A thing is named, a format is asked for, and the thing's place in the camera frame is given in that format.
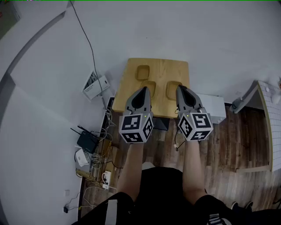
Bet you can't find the striped shoulder strap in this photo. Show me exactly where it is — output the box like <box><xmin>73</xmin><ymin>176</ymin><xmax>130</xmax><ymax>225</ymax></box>
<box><xmin>207</xmin><ymin>213</ymin><xmax>232</xmax><ymax>225</ymax></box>

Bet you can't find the wooden tray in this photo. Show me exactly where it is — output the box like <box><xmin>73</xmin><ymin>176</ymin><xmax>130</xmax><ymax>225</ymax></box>
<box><xmin>140</xmin><ymin>80</ymin><xmax>157</xmax><ymax>98</ymax></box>
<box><xmin>135</xmin><ymin>65</ymin><xmax>151</xmax><ymax>81</ymax></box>
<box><xmin>166</xmin><ymin>80</ymin><xmax>183</xmax><ymax>102</ymax></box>

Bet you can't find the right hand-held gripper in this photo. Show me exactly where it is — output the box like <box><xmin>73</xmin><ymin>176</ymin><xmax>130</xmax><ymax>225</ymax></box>
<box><xmin>176</xmin><ymin>85</ymin><xmax>214</xmax><ymax>142</ymax></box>

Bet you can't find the person's left forearm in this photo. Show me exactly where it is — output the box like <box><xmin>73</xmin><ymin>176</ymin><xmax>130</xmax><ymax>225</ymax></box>
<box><xmin>117</xmin><ymin>142</ymin><xmax>148</xmax><ymax>202</ymax></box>

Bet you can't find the open wall junction box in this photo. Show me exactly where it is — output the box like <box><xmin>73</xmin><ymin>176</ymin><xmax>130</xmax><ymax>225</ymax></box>
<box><xmin>83</xmin><ymin>70</ymin><xmax>99</xmax><ymax>93</ymax></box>

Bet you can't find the tangle of thin cables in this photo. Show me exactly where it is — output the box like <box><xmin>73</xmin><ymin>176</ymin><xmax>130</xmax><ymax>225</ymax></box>
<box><xmin>90</xmin><ymin>105</ymin><xmax>120</xmax><ymax>187</ymax></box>

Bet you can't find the person's black shirt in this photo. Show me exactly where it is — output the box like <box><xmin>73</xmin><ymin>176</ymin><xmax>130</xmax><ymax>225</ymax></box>
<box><xmin>72</xmin><ymin>167</ymin><xmax>281</xmax><ymax>225</ymax></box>

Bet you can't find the black dangling gripper cable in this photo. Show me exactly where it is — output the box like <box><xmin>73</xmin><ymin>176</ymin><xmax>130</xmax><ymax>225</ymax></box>
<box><xmin>174</xmin><ymin>127</ymin><xmax>186</xmax><ymax>152</ymax></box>

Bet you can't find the white shoulder strap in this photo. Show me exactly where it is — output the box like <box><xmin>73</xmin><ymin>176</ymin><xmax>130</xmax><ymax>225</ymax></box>
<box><xmin>105</xmin><ymin>199</ymin><xmax>118</xmax><ymax>225</ymax></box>

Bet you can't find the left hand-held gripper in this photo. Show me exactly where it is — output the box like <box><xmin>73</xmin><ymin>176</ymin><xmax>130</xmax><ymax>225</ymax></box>
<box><xmin>118</xmin><ymin>86</ymin><xmax>155</xmax><ymax>145</ymax></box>

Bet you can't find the white box on floor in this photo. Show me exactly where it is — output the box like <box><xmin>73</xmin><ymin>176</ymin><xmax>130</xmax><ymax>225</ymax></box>
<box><xmin>84</xmin><ymin>76</ymin><xmax>110</xmax><ymax>101</ymax></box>

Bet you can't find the black router with antennas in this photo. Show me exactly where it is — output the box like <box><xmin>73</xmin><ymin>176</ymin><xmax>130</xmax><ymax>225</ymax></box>
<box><xmin>70</xmin><ymin>125</ymin><xmax>99</xmax><ymax>154</ymax></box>

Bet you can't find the person's right forearm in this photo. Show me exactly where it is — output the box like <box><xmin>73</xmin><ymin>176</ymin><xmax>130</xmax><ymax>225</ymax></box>
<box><xmin>181</xmin><ymin>139</ymin><xmax>208</xmax><ymax>206</ymax></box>

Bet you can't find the black table base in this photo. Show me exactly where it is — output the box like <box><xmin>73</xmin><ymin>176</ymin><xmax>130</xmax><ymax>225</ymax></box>
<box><xmin>153</xmin><ymin>118</ymin><xmax>170</xmax><ymax>131</ymax></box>

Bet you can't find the grey clamp device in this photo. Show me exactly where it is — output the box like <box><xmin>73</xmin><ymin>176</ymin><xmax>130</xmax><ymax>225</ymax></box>
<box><xmin>229</xmin><ymin>96</ymin><xmax>245</xmax><ymax>110</ymax></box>

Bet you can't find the white power strip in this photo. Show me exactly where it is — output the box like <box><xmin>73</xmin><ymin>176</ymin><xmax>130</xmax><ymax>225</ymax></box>
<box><xmin>102</xmin><ymin>170</ymin><xmax>112</xmax><ymax>189</ymax></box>

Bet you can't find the long thin cable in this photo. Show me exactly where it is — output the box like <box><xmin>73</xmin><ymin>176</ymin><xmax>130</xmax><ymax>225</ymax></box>
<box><xmin>69</xmin><ymin>0</ymin><xmax>105</xmax><ymax>109</ymax></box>

